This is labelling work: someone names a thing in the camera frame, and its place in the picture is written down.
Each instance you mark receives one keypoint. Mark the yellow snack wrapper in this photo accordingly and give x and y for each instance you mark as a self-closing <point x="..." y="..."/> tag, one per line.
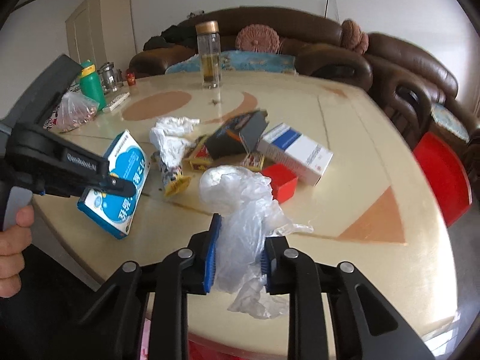
<point x="173" y="179"/>

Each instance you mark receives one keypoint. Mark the green thermos bottle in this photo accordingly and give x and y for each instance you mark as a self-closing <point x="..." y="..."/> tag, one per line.
<point x="90" y="84"/>

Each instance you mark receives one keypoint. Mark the small red cup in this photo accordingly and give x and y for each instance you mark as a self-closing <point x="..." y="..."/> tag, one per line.
<point x="131" y="79"/>

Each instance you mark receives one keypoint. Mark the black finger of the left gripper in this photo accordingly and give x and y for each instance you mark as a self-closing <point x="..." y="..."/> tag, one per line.
<point x="109" y="184"/>

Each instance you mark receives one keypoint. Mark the white tissue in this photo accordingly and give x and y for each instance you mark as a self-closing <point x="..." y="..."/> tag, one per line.
<point x="167" y="136"/>

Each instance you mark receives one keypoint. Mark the black clothes on sofa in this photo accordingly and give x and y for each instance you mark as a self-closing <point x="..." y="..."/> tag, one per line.
<point x="173" y="36"/>

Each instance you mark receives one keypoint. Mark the cream coffee table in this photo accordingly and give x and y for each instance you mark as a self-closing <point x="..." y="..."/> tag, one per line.
<point x="372" y="206"/>

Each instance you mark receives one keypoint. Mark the red plastic stool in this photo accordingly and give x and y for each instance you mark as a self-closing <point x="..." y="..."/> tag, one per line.
<point x="446" y="176"/>

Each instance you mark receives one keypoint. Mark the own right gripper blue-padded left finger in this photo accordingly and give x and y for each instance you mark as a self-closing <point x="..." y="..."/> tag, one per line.
<point x="209" y="252"/>

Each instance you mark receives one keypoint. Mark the white blue medicine box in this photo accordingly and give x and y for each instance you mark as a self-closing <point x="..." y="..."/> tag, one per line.
<point x="299" y="153"/>

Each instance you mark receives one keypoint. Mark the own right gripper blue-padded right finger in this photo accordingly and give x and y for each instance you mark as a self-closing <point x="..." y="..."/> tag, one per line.
<point x="269" y="265"/>

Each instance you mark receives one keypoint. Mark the brown leather long sofa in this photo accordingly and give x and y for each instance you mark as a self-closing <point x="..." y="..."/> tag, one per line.
<point x="320" y="47"/>

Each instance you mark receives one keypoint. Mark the pink knot cushion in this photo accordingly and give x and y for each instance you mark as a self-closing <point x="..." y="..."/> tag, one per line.
<point x="353" y="38"/>

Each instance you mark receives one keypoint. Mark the glass tea bottle gold lid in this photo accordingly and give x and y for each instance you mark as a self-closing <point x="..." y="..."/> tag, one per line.
<point x="209" y="50"/>

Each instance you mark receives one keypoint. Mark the blue cloud medicine box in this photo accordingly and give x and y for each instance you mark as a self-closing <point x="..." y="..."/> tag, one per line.
<point x="113" y="209"/>

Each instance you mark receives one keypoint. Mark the white remote control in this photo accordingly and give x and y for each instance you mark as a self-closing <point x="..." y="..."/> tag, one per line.
<point x="114" y="102"/>

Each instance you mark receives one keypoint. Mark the red yellow small box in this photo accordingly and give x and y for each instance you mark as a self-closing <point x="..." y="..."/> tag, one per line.
<point x="199" y="159"/>

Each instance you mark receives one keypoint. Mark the pink lined trash bin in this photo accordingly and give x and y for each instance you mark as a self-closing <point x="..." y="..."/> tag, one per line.
<point x="144" y="353"/>

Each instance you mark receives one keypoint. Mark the teal armchair seat cover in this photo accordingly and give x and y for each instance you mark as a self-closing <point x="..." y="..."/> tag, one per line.
<point x="446" y="120"/>

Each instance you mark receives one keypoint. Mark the plastic bag of nuts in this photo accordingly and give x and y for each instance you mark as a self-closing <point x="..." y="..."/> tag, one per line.
<point x="75" y="110"/>

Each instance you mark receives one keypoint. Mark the person's left hand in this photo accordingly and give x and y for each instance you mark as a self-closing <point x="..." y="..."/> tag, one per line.
<point x="13" y="242"/>

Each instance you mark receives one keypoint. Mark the brown leather armchair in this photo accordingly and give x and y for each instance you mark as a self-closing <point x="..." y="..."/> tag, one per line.
<point x="407" y="80"/>

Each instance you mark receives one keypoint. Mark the cream wardrobe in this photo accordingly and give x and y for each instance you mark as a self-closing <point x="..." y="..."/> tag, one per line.
<point x="101" y="31"/>

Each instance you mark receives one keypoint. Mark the pink round cushion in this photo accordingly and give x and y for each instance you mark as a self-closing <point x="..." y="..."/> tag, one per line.
<point x="258" y="38"/>

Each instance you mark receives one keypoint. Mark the blue floral sofa cover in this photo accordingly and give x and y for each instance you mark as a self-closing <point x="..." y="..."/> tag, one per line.
<point x="237" y="60"/>

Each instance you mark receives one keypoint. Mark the black orange carton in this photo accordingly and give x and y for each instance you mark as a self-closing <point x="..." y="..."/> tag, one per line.
<point x="237" y="135"/>

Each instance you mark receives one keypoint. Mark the clear plastic bag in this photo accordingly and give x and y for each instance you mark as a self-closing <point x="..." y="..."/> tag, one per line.
<point x="249" y="214"/>

